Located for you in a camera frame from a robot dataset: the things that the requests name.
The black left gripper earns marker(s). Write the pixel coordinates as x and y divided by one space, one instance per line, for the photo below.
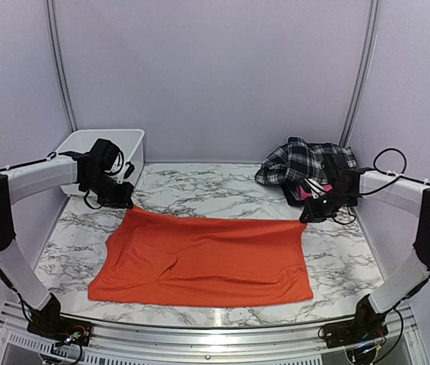
122 200

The aluminium front frame rail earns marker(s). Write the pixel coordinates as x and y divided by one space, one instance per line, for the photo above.
123 343

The aluminium corner post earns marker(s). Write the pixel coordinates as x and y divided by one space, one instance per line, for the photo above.
58 63
365 63

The orange garment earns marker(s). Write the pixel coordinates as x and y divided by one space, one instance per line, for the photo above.
165 260

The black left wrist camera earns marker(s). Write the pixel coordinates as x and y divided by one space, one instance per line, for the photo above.
110 156

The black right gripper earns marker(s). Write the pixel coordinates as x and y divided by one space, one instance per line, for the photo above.
314 216

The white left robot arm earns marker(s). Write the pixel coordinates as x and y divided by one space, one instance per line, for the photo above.
90 174

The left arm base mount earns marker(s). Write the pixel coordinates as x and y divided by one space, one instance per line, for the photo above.
72 331

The black folded garment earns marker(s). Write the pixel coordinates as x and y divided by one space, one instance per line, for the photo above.
292 199

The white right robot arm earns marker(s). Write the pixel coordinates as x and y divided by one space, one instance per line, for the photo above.
401 205

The pink folded garment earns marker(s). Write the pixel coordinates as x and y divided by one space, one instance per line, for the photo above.
306 192

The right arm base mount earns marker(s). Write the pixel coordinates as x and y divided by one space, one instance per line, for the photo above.
348 332

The black white plaid skirt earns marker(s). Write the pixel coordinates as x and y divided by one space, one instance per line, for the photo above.
298 160

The left aluminium corner post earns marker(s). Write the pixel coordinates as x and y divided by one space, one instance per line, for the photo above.
58 63

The right aluminium corner post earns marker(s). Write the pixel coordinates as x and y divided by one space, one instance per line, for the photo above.
365 63

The white plastic laundry bin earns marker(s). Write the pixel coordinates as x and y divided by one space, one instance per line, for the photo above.
129 163

